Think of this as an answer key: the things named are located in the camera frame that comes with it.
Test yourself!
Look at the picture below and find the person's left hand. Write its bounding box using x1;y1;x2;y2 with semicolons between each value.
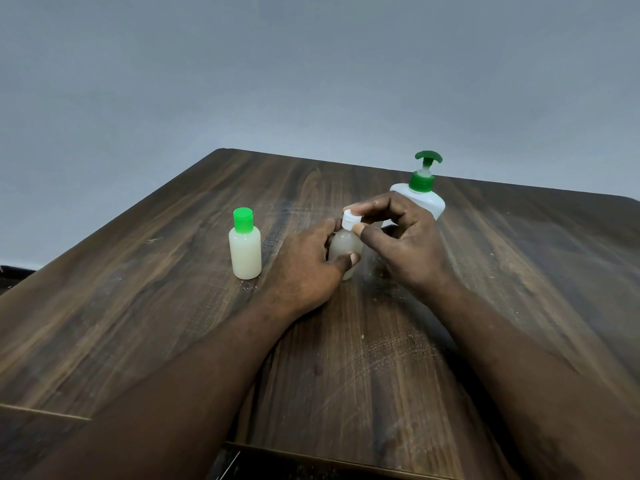
263;218;362;319

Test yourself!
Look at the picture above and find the person's right hand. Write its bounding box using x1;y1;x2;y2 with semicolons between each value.
343;191;462;301

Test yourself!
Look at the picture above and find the small clear bottle white cap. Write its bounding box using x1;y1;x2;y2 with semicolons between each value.
328;228;365;281

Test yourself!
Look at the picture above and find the white hand sanitizer pump bottle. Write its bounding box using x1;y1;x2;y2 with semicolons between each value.
381;150;447;228

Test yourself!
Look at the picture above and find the small clear bottle green-capped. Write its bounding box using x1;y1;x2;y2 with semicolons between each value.
228;226;263;281

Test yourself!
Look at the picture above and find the person's left forearm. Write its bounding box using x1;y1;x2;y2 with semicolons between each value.
25;294;301;480

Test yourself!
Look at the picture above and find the person's right forearm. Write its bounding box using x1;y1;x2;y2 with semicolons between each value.
427;282;640;480

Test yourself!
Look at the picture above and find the black metal table frame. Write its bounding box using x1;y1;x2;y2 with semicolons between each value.
207;447;246;480

